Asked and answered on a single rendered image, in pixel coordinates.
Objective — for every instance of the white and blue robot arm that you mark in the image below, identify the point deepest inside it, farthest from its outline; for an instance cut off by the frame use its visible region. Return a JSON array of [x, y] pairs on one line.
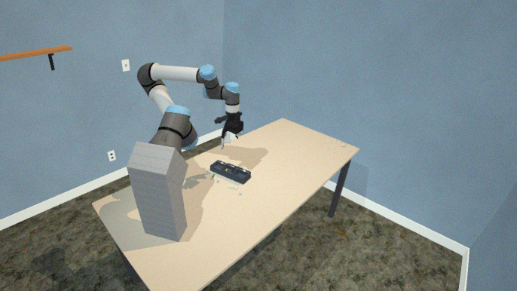
[[175, 122]]

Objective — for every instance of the dark grey rack of bins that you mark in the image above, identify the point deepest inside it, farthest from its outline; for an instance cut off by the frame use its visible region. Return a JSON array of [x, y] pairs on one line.
[[235, 173]]

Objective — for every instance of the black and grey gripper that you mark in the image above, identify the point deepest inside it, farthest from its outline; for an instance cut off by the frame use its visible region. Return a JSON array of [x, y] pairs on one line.
[[233, 125]]

